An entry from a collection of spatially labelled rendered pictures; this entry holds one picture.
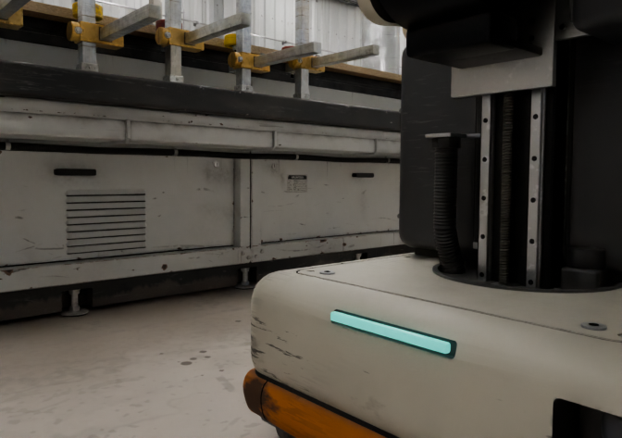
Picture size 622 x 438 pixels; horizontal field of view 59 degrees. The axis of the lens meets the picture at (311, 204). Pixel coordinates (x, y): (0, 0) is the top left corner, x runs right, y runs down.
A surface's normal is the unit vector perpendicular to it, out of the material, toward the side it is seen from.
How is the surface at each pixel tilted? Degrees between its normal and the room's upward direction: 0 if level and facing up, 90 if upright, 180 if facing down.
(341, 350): 90
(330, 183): 90
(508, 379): 85
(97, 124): 90
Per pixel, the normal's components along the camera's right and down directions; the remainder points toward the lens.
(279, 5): 0.66, 0.04
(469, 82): -0.75, 0.03
